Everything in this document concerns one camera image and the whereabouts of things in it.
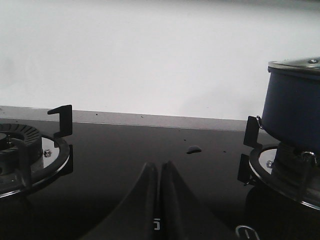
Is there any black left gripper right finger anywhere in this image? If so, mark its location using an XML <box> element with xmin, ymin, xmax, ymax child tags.
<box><xmin>160</xmin><ymin>161</ymin><xmax>232</xmax><ymax>240</ymax></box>

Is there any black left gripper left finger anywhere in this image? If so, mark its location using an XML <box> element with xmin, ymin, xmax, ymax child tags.
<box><xmin>82</xmin><ymin>162</ymin><xmax>158</xmax><ymax>240</ymax></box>

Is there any dark blue saucepan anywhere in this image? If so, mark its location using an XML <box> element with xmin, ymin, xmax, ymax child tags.
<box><xmin>261</xmin><ymin>67</ymin><xmax>320</xmax><ymax>154</ymax></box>

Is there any glass pot lid steel rim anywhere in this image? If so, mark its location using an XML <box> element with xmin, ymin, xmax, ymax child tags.
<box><xmin>268</xmin><ymin>56</ymin><xmax>320</xmax><ymax>71</ymax></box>

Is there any black glass gas cooktop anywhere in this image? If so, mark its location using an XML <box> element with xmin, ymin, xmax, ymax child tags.
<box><xmin>0</xmin><ymin>121</ymin><xmax>320</xmax><ymax>240</ymax></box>

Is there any left gas burner with support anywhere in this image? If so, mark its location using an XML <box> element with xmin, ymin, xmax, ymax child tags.
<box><xmin>0</xmin><ymin>104</ymin><xmax>73</xmax><ymax>199</ymax></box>

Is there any gas burner with support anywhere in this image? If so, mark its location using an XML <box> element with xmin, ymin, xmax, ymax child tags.
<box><xmin>0</xmin><ymin>104</ymin><xmax>73</xmax><ymax>199</ymax></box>
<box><xmin>237</xmin><ymin>116</ymin><xmax>320</xmax><ymax>210</ymax></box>

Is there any right gas burner with support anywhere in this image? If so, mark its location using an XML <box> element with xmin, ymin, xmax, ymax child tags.
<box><xmin>237</xmin><ymin>116</ymin><xmax>320</xmax><ymax>210</ymax></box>

